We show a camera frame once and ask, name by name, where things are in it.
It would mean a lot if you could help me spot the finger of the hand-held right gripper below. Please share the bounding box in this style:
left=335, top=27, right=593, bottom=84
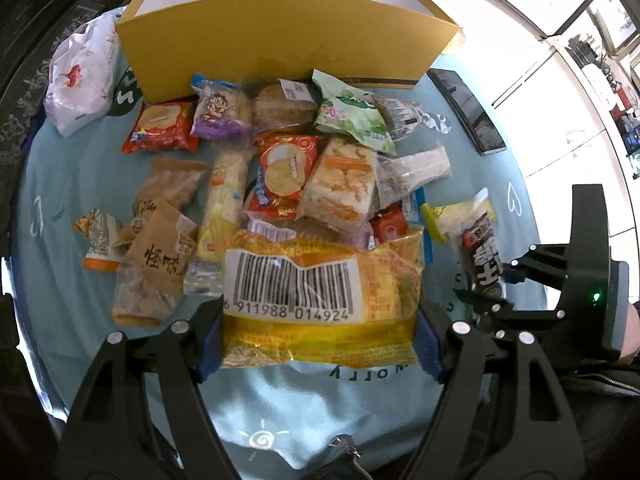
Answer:
left=452, top=291, right=567, bottom=342
left=509, top=244, right=572, bottom=287

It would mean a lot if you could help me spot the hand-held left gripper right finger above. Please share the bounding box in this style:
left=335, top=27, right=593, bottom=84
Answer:
left=400, top=300, right=586, bottom=480

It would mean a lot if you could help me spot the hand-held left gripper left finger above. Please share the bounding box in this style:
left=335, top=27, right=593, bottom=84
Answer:
left=57, top=295, right=241, bottom=480

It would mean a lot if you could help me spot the black and yellow snack packet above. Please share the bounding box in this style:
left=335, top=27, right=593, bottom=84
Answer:
left=421, top=187, right=507, bottom=301

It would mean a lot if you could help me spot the large yellow snack bag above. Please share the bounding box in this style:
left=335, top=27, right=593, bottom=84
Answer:
left=222, top=227, right=426, bottom=368

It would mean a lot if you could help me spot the blue snack packet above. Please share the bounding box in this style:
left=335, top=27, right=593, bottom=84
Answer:
left=400, top=187, right=426, bottom=223

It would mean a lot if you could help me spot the long rice cracker packet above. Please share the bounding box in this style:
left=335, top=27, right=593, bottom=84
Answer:
left=197, top=147, right=256, bottom=261

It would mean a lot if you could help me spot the small orange snack packet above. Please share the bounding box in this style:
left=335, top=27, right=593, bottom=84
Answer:
left=73, top=208, right=122, bottom=273

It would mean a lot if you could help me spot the clear plastic snack packet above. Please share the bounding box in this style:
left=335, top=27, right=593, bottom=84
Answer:
left=375, top=144, right=451, bottom=209

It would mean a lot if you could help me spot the cracker packet with pink seal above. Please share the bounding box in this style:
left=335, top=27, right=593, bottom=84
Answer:
left=300, top=136, right=378, bottom=248

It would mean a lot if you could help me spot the yellow cardboard box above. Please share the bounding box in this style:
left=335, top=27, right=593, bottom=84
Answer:
left=116, top=0, right=461, bottom=103

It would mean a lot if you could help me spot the small clear candy packet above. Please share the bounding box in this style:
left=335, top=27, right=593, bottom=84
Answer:
left=182, top=259, right=224, bottom=297

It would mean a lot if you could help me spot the brown paper packet black print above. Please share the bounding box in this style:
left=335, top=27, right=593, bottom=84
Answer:
left=111, top=197, right=199, bottom=329

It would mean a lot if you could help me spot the dark grey jacket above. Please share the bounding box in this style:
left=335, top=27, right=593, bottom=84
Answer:
left=560, top=360, right=640, bottom=480

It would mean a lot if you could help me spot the pink and white snack packet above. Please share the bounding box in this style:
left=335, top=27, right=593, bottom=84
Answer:
left=242, top=211, right=298, bottom=243

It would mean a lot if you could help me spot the small red snack packet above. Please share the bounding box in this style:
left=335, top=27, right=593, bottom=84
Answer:
left=370, top=202, right=411, bottom=243

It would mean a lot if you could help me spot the metal zipper pull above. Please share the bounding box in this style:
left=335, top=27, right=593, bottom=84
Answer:
left=327, top=434, right=381, bottom=480

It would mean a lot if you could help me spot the plain brown paper snack packet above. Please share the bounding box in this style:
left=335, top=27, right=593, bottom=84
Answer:
left=132, top=157, right=210, bottom=211

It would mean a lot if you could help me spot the black smartphone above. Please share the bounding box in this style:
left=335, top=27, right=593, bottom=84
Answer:
left=426, top=67, right=507, bottom=156

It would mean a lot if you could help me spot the red and orange biscuit packet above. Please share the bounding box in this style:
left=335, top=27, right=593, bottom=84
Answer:
left=245, top=132, right=326, bottom=221

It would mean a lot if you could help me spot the clear packet with striped label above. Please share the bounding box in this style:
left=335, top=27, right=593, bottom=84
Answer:
left=372, top=94, right=426, bottom=142

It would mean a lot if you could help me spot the light blue printed blanket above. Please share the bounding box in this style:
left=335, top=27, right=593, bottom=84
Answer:
left=10, top=5, right=551, bottom=480

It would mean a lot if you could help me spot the red cookie packet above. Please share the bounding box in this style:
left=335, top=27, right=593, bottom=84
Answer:
left=122, top=101, right=199, bottom=155

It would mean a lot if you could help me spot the purple cartoon snack packet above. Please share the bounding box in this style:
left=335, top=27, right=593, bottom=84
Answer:
left=190, top=74, right=253, bottom=142

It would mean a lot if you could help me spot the green and white snack packet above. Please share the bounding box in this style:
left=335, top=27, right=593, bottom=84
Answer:
left=312, top=69, right=397, bottom=156

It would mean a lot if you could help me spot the brown bread packet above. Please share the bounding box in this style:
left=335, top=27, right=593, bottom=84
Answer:
left=251, top=79, right=318, bottom=133

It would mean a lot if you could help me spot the white floral plastic bag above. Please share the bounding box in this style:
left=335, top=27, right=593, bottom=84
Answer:
left=44, top=12, right=121, bottom=136

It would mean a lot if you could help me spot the dark carved headboard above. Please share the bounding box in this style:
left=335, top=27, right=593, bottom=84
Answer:
left=0, top=0, right=166, bottom=261

